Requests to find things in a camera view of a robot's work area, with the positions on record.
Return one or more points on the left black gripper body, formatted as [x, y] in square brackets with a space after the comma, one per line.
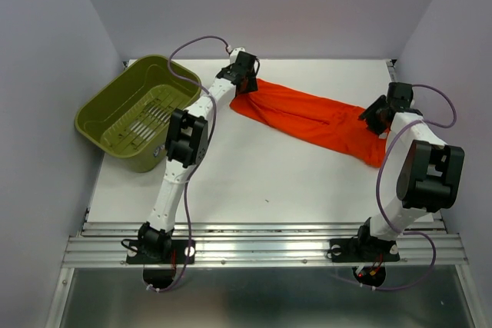
[252, 74]

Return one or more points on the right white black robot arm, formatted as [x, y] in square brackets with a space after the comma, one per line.
[429, 177]

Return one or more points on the orange t shirt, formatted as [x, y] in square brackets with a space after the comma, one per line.
[324, 122]

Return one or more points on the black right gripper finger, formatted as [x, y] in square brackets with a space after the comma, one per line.
[371, 112]
[377, 124]

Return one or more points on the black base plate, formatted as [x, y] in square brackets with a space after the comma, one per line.
[353, 250]
[176, 253]

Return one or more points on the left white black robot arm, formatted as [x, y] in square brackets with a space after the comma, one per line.
[187, 144]

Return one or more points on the aluminium mounting rail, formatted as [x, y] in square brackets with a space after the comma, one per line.
[262, 245]

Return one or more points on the olive green plastic basket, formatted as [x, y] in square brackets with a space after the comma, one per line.
[128, 118]

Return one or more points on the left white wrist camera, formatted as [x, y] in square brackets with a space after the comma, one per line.
[233, 53]

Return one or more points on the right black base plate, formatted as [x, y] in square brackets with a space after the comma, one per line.
[353, 250]

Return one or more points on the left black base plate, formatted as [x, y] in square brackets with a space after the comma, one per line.
[176, 253]

